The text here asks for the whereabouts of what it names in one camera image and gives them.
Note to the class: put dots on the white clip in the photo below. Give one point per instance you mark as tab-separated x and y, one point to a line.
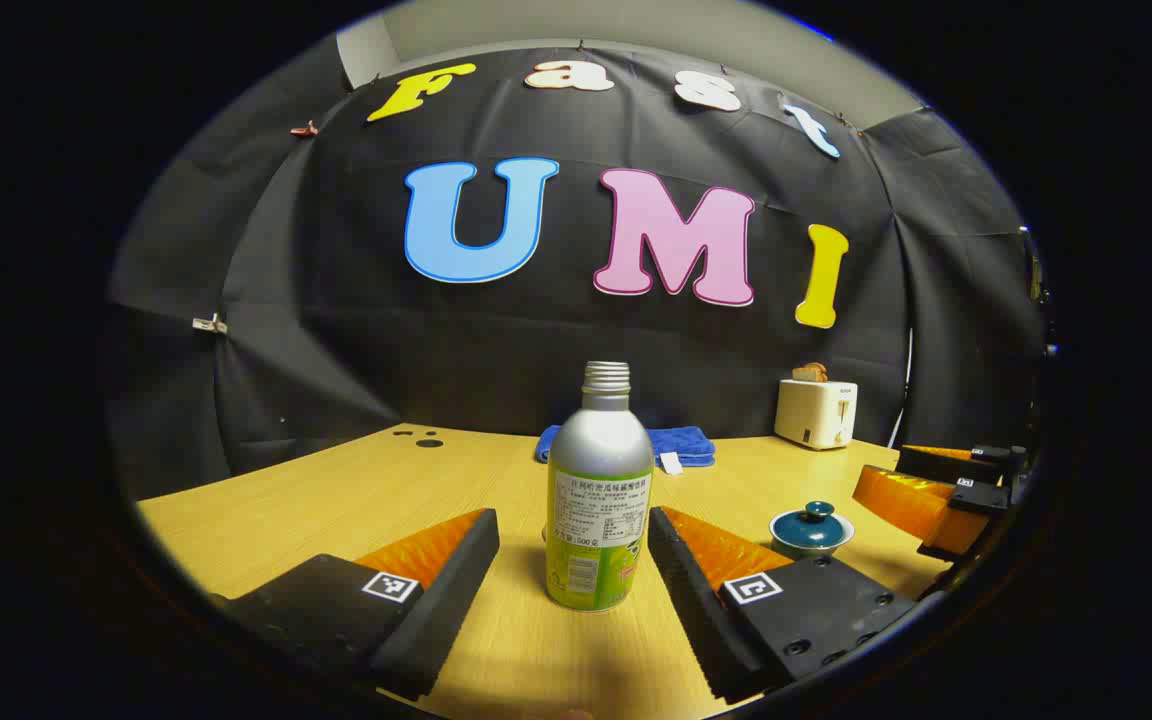
209	324

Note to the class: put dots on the teal teacup lid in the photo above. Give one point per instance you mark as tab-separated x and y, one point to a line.
812	528

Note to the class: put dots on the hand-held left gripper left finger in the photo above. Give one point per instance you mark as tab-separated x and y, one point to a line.
436	610

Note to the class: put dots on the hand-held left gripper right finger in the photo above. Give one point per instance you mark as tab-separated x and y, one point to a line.
696	610

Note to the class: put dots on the white toaster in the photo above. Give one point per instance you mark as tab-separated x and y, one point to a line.
811	415

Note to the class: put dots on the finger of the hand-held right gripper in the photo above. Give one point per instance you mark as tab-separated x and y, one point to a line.
936	465
906	500

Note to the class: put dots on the blue folded towel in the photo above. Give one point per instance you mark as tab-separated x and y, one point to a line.
681	445

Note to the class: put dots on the red clip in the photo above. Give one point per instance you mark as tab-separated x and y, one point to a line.
305	129

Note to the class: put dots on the silver water bottle green label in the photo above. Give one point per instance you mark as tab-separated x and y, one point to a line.
598	470

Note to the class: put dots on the black backdrop cloth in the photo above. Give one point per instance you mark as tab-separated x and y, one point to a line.
336	350

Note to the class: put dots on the brown toast slice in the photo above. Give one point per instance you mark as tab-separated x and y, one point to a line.
810	372

